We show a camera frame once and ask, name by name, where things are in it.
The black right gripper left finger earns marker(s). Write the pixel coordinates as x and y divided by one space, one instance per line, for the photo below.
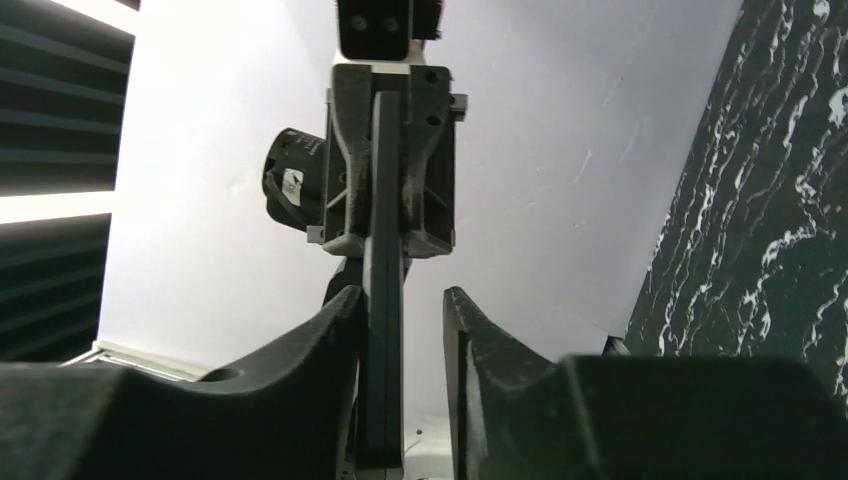
281 412

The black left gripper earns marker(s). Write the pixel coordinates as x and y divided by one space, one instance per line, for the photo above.
292 179

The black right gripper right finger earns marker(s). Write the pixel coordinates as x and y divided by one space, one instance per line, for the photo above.
517 415

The black cylindrical remote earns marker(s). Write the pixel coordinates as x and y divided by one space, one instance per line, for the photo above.
380 432

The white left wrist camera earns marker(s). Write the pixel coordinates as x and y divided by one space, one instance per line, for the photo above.
386 30

